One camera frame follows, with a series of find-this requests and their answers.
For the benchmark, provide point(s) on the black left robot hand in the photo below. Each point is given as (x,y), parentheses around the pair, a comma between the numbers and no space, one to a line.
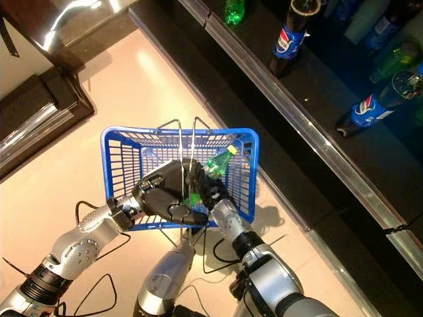
(158,195)

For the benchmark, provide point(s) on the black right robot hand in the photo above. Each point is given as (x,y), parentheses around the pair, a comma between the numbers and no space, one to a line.
(211,190)

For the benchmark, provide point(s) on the green Sprite bottle yellow cap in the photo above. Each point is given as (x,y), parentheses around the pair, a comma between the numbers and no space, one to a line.
(234,11)
(215,163)

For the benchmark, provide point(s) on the blue plastic shopping basket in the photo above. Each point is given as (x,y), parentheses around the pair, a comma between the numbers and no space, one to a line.
(224,132)

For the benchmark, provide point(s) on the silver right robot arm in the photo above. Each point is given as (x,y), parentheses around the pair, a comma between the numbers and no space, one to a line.
(264,264)

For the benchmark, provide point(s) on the low dark base shelf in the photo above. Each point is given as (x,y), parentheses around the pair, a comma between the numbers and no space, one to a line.
(251,125)

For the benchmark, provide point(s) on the dark brown side shelf unit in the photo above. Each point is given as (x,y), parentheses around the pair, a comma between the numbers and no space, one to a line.
(49,99)

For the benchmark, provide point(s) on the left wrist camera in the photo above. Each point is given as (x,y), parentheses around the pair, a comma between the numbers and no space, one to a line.
(120,214)

